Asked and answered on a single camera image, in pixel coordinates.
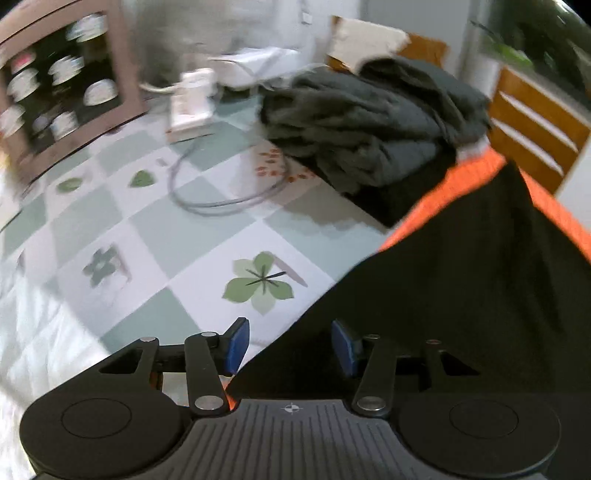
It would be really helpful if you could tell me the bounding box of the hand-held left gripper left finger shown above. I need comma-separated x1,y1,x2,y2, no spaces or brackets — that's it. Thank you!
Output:
99,318,251,418

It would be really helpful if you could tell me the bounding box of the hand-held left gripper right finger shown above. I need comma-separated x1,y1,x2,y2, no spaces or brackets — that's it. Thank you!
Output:
331,319,481,418

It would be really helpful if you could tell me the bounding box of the black sweatshirt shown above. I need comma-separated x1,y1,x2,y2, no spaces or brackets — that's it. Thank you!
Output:
228,159,591,402

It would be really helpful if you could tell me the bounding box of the pile of dark grey clothes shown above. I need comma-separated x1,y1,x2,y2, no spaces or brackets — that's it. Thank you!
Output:
259,58,492,228

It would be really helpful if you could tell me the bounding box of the checked leaf print tablecloth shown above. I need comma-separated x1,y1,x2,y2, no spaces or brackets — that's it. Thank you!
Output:
0,88,393,370

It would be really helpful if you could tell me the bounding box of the orange patterned table cloth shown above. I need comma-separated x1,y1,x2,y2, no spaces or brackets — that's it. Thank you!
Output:
222,148,591,414

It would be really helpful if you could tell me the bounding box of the white power strip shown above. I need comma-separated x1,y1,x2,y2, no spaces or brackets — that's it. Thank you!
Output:
167,68,219,136

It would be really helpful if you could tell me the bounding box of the white appliance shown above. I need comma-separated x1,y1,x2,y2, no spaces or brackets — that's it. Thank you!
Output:
210,46,302,88

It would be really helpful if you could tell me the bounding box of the wooden chair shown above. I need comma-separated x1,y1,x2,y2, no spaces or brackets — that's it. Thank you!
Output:
487,67,591,195

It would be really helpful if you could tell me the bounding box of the cardboard box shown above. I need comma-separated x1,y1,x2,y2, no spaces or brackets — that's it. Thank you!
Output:
325,15,448,75

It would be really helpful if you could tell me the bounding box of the pink box with cup print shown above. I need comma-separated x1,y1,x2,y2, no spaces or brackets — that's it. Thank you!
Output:
0,0,148,183

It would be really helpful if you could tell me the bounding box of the green plant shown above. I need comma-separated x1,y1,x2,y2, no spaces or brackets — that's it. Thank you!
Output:
471,0,591,79

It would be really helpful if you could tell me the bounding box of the grey cable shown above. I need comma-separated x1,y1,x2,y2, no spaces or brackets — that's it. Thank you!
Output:
170,138,291,215

